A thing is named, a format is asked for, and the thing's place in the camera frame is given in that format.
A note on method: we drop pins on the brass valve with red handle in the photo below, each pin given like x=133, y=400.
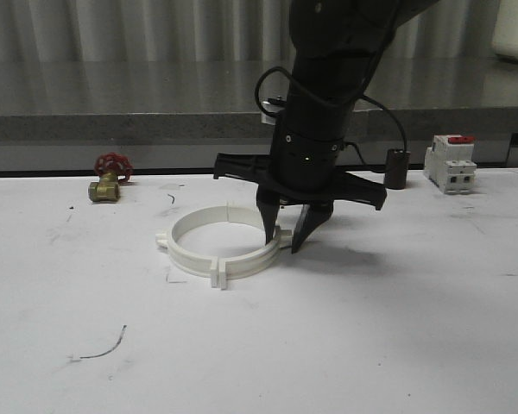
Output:
x=112, y=169

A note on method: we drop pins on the dark brown cylindrical coupling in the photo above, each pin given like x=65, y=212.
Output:
x=396, y=167

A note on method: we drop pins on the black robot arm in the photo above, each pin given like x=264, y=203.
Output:
x=338, y=45

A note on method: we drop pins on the white circuit breaker red switch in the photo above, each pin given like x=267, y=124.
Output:
x=448, y=163

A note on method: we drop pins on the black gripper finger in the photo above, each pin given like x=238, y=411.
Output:
x=268, y=204
x=311, y=217

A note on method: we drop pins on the white container on counter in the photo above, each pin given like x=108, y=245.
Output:
x=505, y=36

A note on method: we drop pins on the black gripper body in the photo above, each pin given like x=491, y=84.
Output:
x=299, y=170

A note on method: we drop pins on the white half pipe clamp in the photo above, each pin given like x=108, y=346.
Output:
x=202, y=265
x=245, y=265

